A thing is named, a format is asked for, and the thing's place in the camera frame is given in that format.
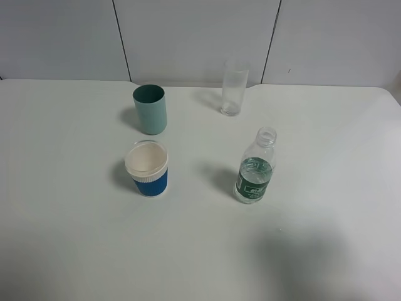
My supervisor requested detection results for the clear green-label water bottle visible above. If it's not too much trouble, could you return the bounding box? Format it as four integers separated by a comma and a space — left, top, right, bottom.
234, 127, 277, 204

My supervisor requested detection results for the blue sleeved paper cup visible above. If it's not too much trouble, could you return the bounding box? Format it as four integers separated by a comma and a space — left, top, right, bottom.
124, 140, 169, 197

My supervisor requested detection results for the teal green plastic cup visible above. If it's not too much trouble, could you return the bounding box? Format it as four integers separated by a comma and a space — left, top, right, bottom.
133, 85, 167, 135

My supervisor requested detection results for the tall clear drinking glass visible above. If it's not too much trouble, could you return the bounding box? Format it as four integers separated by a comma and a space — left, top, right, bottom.
221, 58, 249, 117

